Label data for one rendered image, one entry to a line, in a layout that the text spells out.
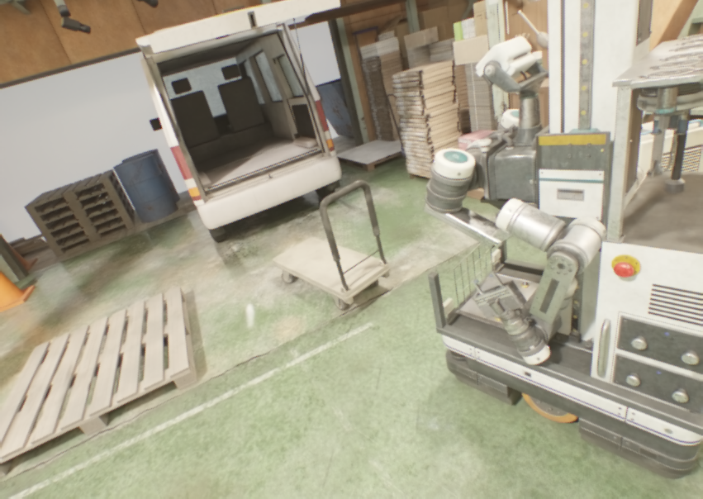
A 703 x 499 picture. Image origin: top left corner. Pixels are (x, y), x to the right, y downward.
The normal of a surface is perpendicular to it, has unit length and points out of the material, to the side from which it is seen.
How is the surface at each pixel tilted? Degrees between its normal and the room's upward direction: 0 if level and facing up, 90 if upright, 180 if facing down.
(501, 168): 90
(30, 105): 90
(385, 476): 0
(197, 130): 93
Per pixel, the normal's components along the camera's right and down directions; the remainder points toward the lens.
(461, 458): -0.25, -0.86
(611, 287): -0.71, 0.47
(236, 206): 0.34, 0.31
